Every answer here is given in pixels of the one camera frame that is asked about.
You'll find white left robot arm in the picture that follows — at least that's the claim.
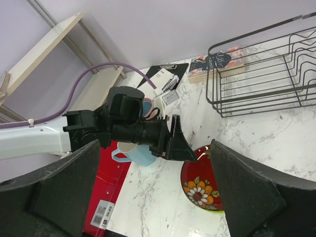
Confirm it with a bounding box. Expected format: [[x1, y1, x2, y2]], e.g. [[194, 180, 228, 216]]
[[0, 86, 197, 161]]

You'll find red folder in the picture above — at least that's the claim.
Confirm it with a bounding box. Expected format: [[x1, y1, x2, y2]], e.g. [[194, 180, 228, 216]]
[[83, 142, 130, 237]]

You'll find black wire dish rack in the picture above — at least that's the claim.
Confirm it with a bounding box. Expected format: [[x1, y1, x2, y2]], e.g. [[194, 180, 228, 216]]
[[205, 13, 316, 118]]

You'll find black clipboard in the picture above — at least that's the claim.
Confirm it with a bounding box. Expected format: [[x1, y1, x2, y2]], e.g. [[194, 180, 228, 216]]
[[137, 63, 189, 95]]

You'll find green plate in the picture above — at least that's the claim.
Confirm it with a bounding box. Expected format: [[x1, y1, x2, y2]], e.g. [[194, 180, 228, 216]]
[[205, 209, 225, 213]]

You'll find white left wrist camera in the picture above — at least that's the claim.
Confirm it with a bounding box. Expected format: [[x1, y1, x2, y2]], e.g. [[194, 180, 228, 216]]
[[153, 90, 180, 117]]

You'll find pink plastic cup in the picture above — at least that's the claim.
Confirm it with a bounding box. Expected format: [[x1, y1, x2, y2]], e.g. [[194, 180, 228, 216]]
[[142, 98, 160, 120]]

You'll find white paper booklet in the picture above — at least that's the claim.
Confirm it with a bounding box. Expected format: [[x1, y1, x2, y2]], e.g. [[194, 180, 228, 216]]
[[138, 69, 174, 92]]

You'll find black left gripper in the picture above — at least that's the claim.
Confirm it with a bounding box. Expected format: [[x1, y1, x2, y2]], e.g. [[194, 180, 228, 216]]
[[133, 115, 197, 162]]

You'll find red illustrated book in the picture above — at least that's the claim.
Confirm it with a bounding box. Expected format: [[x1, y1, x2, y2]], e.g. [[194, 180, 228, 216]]
[[0, 72, 10, 99]]

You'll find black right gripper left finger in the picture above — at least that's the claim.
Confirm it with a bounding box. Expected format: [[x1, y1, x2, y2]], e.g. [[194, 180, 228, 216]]
[[0, 141, 100, 237]]

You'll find blue pink book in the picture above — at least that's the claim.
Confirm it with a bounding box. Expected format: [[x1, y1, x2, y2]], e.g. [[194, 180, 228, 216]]
[[187, 46, 246, 83]]

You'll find red floral bowl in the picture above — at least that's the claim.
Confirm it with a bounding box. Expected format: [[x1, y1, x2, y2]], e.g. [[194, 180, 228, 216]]
[[180, 145, 224, 210]]

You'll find white wooden shelf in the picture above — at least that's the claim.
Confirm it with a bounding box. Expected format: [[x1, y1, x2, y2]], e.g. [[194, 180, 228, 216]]
[[0, 12, 128, 124]]

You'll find light blue mug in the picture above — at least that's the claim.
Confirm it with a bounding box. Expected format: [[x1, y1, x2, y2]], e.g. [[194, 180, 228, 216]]
[[111, 142, 156, 166]]

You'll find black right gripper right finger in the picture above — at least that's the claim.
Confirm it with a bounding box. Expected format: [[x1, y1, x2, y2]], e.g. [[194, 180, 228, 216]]
[[210, 140, 316, 237]]

